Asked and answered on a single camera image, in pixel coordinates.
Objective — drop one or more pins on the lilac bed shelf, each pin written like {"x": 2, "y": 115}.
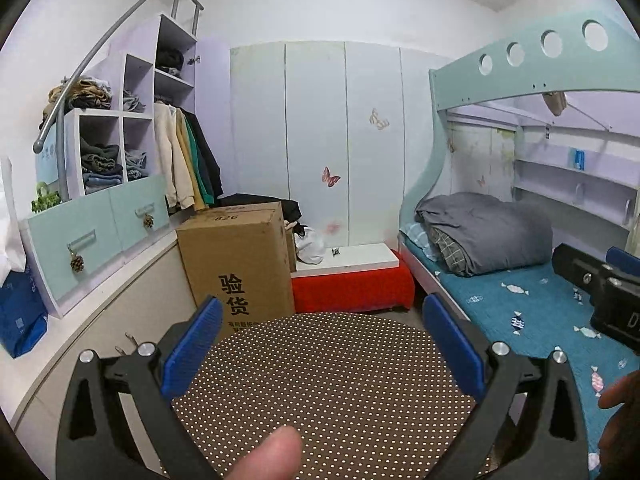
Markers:
{"x": 570, "y": 180}

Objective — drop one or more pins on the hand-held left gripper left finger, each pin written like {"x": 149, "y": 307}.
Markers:
{"x": 192, "y": 345}

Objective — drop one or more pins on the teal drawer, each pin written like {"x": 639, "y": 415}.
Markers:
{"x": 65, "y": 240}
{"x": 135, "y": 207}

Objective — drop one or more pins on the blue striped pillow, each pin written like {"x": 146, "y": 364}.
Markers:
{"x": 417, "y": 240}

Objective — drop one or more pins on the person's right hand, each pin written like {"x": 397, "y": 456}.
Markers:
{"x": 622, "y": 392}

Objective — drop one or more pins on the beige butterfly sticker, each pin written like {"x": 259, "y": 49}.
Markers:
{"x": 378, "y": 119}

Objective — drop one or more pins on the blue bag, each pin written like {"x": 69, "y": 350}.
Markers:
{"x": 20, "y": 310}

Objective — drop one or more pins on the pale pink butterfly sticker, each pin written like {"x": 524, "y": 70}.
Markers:
{"x": 331, "y": 227}

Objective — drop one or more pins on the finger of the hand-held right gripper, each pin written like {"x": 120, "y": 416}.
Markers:
{"x": 580, "y": 265}
{"x": 622, "y": 261}

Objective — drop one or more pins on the person's left hand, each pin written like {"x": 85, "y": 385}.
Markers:
{"x": 272, "y": 452}

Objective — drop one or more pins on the white board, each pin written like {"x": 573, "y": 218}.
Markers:
{"x": 350, "y": 259}

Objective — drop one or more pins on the blue grey folded clothes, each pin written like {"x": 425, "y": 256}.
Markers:
{"x": 136, "y": 162}

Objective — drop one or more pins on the brown hanging cloth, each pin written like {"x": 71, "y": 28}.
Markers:
{"x": 554, "y": 102}

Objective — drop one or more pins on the dark folded clothes pile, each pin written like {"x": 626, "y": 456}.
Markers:
{"x": 102, "y": 165}

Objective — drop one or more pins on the black folded clothes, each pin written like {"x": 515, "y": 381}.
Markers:
{"x": 170, "y": 60}

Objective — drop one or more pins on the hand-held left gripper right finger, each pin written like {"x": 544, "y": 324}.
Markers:
{"x": 452, "y": 345}

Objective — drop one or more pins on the white cloth bag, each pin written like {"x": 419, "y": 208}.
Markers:
{"x": 310, "y": 249}

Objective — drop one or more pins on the black cloth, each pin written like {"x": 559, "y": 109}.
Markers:
{"x": 270, "y": 202}

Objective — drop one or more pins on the white wardrobe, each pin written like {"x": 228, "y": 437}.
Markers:
{"x": 315, "y": 125}

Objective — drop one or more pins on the red ottoman bench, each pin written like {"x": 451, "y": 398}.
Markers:
{"x": 350, "y": 287}

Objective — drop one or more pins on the yellow hanging jacket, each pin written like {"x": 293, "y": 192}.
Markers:
{"x": 189, "y": 170}

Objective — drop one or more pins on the small blue box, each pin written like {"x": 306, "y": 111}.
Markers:
{"x": 579, "y": 157}

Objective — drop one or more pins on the teal candy-print bed sheet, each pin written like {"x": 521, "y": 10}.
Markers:
{"x": 525, "y": 310}

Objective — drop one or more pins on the pine cone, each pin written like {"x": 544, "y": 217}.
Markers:
{"x": 148, "y": 221}
{"x": 76, "y": 263}

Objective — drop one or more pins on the green hanging jacket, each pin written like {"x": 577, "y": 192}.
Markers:
{"x": 200, "y": 160}

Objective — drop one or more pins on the brown clothes pile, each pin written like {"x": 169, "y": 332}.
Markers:
{"x": 80, "y": 92}

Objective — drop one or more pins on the grey quilt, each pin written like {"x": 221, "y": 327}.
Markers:
{"x": 490, "y": 232}

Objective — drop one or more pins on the lilac shelf unit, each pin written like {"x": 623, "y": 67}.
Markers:
{"x": 135, "y": 40}

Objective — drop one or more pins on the round polka-dot table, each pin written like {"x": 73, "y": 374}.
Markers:
{"x": 325, "y": 385}

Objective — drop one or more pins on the large cardboard box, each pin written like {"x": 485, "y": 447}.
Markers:
{"x": 240, "y": 260}

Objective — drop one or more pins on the green plant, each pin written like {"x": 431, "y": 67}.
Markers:
{"x": 45, "y": 201}

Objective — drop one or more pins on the beige low cabinet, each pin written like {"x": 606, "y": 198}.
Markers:
{"x": 125, "y": 310}

